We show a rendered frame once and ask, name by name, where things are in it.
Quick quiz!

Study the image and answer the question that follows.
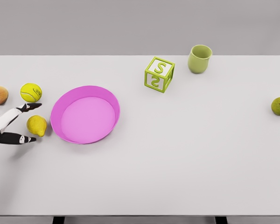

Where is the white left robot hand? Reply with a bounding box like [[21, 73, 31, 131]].
[[0, 103, 42, 146]]

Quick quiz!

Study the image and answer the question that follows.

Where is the yellow lemon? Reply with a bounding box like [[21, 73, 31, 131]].
[[26, 115, 48, 137]]

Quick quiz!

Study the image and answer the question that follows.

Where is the pink round plate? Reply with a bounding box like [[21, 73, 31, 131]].
[[50, 85, 121, 145]]

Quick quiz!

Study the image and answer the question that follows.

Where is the yellow tennis ball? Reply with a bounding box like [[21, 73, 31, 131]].
[[20, 83, 43, 103]]

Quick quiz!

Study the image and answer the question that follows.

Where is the green letter S block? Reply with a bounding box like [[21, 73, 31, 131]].
[[144, 56, 176, 94]]

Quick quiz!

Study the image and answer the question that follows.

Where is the light green cup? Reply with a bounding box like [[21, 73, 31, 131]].
[[187, 44, 213, 75]]

